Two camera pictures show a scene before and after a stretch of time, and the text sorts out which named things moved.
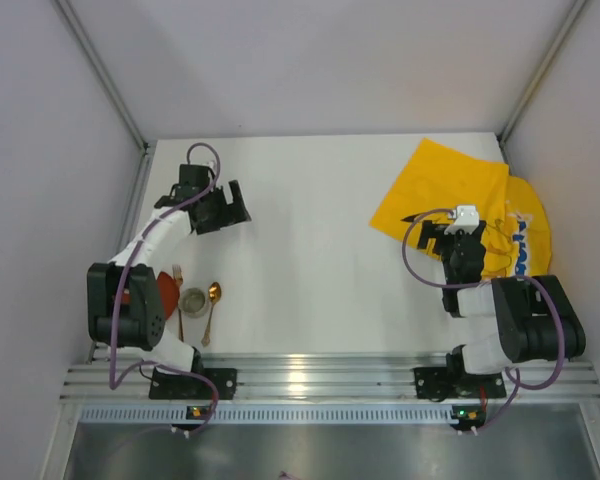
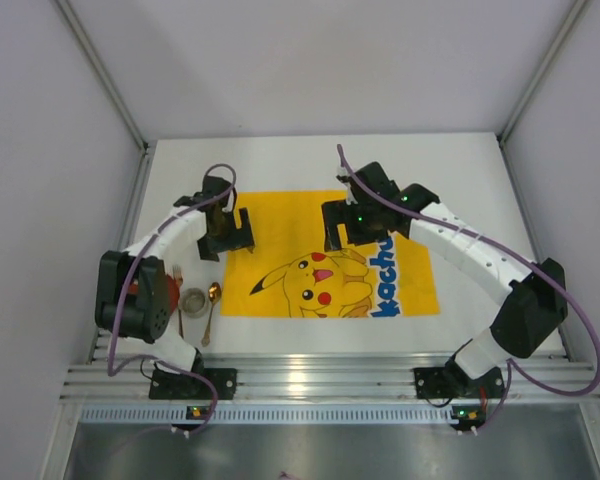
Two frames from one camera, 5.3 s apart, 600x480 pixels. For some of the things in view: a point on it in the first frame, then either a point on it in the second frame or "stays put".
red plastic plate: x=169 y=292 stays put
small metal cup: x=192 y=302 stays put
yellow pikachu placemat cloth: x=444 y=185 -> x=289 y=274
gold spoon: x=214 y=294 stays put
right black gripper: x=441 y=238 -> x=337 y=220
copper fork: x=177 y=271 stays put
